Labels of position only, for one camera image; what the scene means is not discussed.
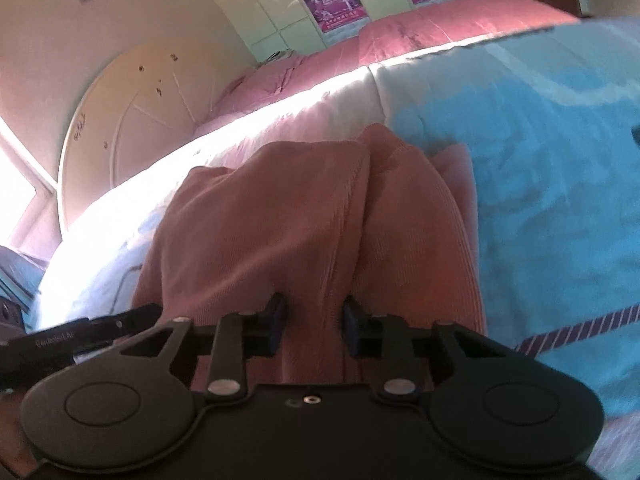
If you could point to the blue white patterned bedsheet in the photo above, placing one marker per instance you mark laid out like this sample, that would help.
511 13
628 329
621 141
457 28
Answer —
550 160

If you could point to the cream round headboard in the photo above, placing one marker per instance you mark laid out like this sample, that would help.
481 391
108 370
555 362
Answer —
140 125

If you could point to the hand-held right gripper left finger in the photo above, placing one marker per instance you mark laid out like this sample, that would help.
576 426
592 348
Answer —
274 320

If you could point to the pink ribbed garment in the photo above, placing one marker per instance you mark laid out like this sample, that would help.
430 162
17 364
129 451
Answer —
300 220

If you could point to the pink quilt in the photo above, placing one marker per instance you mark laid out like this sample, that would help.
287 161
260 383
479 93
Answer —
400 45

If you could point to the grey blue cloth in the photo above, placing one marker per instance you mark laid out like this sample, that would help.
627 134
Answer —
17 275

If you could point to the cream glossy wardrobe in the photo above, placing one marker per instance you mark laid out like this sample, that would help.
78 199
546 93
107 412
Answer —
260 10

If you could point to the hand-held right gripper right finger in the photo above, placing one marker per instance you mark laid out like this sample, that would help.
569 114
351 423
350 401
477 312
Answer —
351 322

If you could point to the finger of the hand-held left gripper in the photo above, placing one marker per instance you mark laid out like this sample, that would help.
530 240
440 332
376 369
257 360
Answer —
130 321

